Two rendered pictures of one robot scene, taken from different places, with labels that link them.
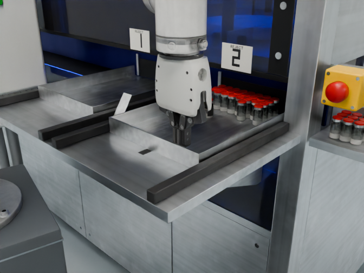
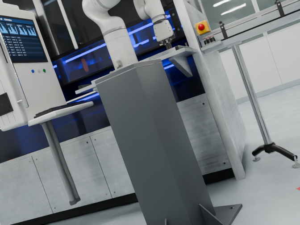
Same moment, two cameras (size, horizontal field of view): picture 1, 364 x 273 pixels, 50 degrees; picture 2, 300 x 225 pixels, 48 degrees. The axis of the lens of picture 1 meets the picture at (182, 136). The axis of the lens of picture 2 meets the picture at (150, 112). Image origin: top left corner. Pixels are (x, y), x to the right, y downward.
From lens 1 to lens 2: 1.53 m
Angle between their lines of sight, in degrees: 31
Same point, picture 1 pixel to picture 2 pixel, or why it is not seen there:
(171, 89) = (162, 31)
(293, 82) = (187, 34)
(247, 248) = (200, 108)
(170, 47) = (159, 17)
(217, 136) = not seen: hidden behind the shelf
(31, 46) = (59, 90)
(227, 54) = not seen: hidden behind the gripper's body
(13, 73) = (56, 103)
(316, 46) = (188, 20)
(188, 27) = (161, 11)
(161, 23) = (154, 13)
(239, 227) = (193, 102)
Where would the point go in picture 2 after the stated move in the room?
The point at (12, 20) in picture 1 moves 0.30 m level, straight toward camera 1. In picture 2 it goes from (50, 79) to (73, 65)
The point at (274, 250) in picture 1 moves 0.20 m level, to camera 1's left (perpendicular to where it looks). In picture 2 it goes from (210, 99) to (185, 109)
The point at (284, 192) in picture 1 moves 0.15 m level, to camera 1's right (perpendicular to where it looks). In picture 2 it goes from (202, 72) to (220, 66)
